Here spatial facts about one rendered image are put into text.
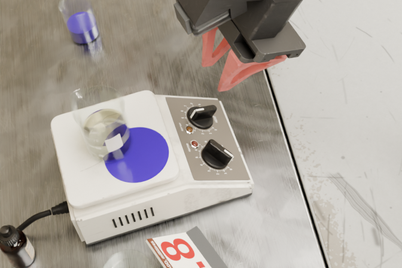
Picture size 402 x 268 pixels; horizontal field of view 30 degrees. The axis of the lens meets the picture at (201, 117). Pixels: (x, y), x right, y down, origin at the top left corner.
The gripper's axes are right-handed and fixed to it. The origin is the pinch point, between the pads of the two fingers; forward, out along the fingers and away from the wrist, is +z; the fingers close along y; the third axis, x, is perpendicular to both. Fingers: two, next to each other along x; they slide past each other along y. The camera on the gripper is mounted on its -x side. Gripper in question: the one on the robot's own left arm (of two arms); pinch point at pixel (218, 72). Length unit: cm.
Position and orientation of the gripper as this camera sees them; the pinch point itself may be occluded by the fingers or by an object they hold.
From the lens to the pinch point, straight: 80.9
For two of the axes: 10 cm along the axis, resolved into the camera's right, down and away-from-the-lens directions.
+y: 4.9, 7.8, -4.0
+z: -4.3, 6.1, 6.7
